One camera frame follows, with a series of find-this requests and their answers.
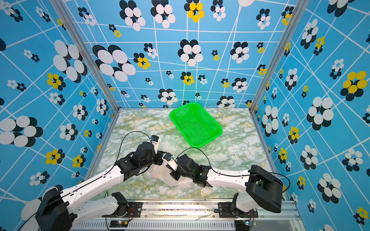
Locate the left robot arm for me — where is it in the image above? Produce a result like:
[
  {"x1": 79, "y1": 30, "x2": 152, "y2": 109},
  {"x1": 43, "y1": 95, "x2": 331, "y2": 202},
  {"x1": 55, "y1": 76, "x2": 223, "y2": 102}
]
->
[{"x1": 35, "y1": 140, "x2": 163, "y2": 231}]

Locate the green plastic basket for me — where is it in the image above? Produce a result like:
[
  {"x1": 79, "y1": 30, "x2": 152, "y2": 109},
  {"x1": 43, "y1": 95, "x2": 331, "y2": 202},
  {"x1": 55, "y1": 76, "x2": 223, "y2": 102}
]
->
[{"x1": 169, "y1": 103, "x2": 223, "y2": 148}]

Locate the aluminium front rail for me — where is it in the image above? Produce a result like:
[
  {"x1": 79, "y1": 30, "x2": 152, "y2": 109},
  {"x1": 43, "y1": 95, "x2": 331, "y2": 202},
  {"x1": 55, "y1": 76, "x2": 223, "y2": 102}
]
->
[{"x1": 73, "y1": 199, "x2": 305, "y2": 231}]

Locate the left black camera cable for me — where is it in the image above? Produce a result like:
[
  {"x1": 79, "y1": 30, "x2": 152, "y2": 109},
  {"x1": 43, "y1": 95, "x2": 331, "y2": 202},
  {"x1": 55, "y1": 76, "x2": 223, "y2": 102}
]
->
[{"x1": 115, "y1": 131, "x2": 152, "y2": 164}]

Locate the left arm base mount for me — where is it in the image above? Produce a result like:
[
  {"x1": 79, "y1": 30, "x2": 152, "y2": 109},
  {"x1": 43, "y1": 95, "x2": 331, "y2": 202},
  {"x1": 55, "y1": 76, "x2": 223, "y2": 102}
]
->
[{"x1": 105, "y1": 201, "x2": 143, "y2": 218}]

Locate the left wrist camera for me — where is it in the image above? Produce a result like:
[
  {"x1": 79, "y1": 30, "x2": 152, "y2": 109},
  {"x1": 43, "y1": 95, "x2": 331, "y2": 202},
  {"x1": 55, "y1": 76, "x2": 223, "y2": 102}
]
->
[{"x1": 151, "y1": 135, "x2": 161, "y2": 153}]

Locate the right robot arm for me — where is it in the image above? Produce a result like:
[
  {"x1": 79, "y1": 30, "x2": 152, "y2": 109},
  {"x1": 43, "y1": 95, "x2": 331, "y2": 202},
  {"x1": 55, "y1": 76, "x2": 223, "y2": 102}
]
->
[{"x1": 163, "y1": 153, "x2": 283, "y2": 218}]

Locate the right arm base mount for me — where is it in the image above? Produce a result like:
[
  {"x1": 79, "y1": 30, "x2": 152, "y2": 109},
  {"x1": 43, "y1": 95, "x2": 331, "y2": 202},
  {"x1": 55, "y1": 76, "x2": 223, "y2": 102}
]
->
[{"x1": 215, "y1": 202, "x2": 258, "y2": 219}]

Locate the white plastic bag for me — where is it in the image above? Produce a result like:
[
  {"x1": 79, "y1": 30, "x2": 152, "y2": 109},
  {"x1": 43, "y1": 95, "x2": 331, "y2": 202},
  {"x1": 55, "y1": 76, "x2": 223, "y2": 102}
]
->
[{"x1": 149, "y1": 151, "x2": 192, "y2": 190}]

